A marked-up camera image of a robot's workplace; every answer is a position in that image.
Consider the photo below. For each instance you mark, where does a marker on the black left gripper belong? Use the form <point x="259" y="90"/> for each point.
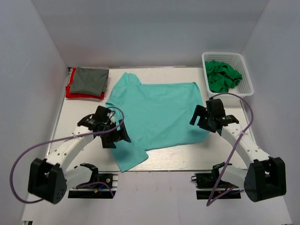
<point x="120" y="134"/>

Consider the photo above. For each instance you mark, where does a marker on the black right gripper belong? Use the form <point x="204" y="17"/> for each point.
<point x="200" y="111"/>

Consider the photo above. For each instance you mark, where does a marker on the teal t shirt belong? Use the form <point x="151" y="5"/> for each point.
<point x="156" y="116"/>

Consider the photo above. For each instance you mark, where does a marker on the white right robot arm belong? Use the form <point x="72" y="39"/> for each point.
<point x="264" y="177"/>

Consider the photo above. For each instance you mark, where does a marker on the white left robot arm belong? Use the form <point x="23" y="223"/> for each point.
<point x="50" y="178"/>

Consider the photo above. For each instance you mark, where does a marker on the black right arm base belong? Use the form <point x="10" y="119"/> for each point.
<point x="205" y="181"/>

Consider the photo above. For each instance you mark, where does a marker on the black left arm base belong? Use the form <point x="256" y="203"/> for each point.
<point x="102" y="185"/>

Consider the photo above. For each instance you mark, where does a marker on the crumpled green t shirt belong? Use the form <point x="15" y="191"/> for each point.
<point x="221" y="76"/>

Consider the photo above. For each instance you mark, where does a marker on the white plastic basket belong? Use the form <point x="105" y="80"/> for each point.
<point x="245" y="87"/>

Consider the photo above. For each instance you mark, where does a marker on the folded grey t shirt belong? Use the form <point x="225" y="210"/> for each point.
<point x="89" y="82"/>

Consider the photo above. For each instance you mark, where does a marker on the folded red t shirt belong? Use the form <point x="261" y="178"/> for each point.
<point x="79" y="95"/>

